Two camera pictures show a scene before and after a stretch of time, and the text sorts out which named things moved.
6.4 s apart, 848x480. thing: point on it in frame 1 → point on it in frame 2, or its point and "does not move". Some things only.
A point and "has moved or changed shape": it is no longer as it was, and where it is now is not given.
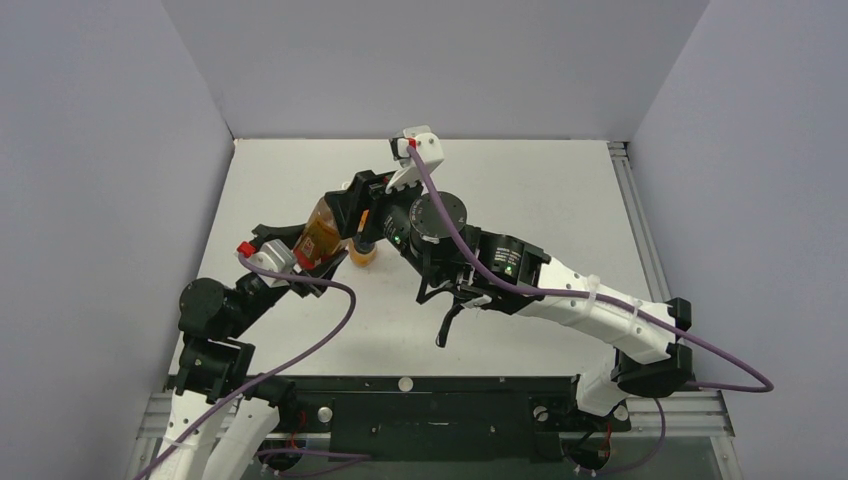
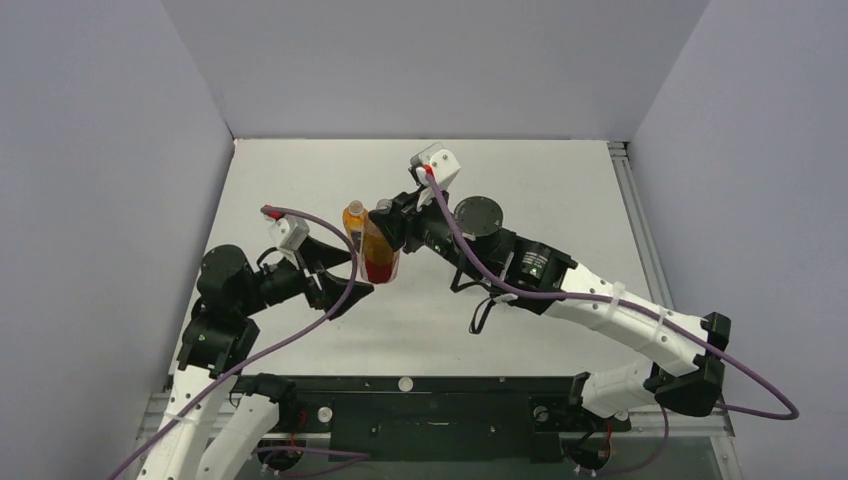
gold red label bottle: x=319 y=239 has moved or changed shape
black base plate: x=501 y=418 does not move
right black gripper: x=365 y=203 → x=408 y=216
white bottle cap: x=405 y=384 does not move
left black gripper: x=289 y=235 → x=317 y=257
